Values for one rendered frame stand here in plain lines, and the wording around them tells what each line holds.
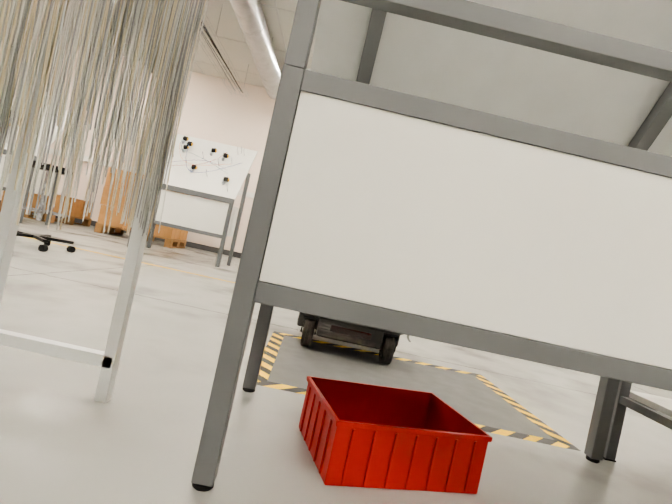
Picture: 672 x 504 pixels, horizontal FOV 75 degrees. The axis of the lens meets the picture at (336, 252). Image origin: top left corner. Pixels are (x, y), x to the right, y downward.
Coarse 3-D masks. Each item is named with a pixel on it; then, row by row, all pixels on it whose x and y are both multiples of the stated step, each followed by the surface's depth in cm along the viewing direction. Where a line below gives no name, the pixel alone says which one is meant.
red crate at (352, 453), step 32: (320, 384) 119; (352, 384) 122; (320, 416) 103; (352, 416) 123; (384, 416) 125; (416, 416) 128; (448, 416) 119; (320, 448) 99; (352, 448) 93; (384, 448) 95; (416, 448) 98; (448, 448) 100; (480, 448) 102; (352, 480) 94; (384, 480) 96; (416, 480) 98; (448, 480) 100
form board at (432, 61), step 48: (336, 0) 119; (480, 0) 116; (528, 0) 115; (576, 0) 114; (624, 0) 113; (336, 48) 127; (384, 48) 126; (432, 48) 124; (480, 48) 123; (528, 48) 122; (432, 96) 132; (480, 96) 131; (528, 96) 130; (576, 96) 128; (624, 96) 127; (624, 144) 136
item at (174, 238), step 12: (108, 168) 692; (108, 180) 692; (120, 180) 692; (108, 192) 690; (108, 216) 692; (120, 216) 692; (96, 228) 690; (120, 228) 691; (156, 228) 695; (168, 228) 696; (168, 240) 694; (180, 240) 741
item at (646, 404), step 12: (624, 384) 147; (624, 396) 147; (636, 396) 144; (648, 396) 146; (624, 408) 147; (636, 408) 139; (648, 408) 136; (660, 408) 134; (612, 420) 148; (660, 420) 130; (612, 432) 147; (612, 444) 147; (612, 456) 147
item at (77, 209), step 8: (56, 200) 677; (64, 200) 697; (80, 200) 742; (0, 208) 669; (56, 208) 681; (72, 208) 724; (80, 208) 748; (24, 216) 670; (32, 216) 724; (72, 216) 729; (80, 216) 754; (88, 216) 781; (72, 224) 734; (80, 224) 782; (88, 224) 785
